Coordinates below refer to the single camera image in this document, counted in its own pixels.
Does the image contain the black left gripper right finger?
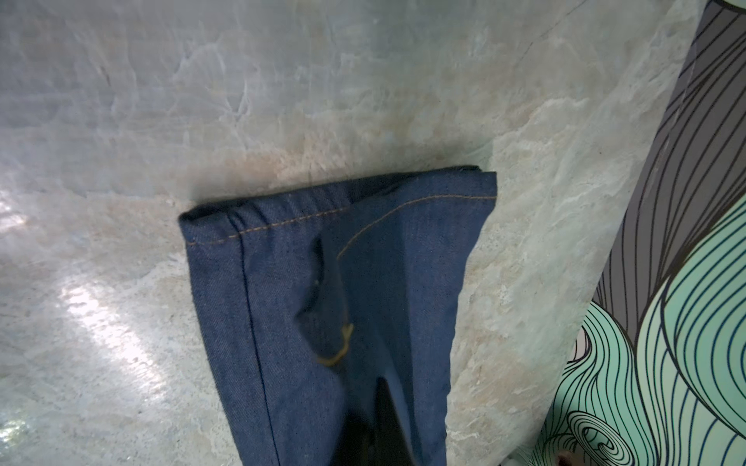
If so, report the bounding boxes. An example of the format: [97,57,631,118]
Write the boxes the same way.
[374,378,415,466]

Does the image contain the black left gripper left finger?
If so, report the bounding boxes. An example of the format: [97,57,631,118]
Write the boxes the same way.
[331,415,373,466]

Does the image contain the blue denim jeans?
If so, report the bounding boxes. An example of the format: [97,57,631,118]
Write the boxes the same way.
[179,166,498,465]

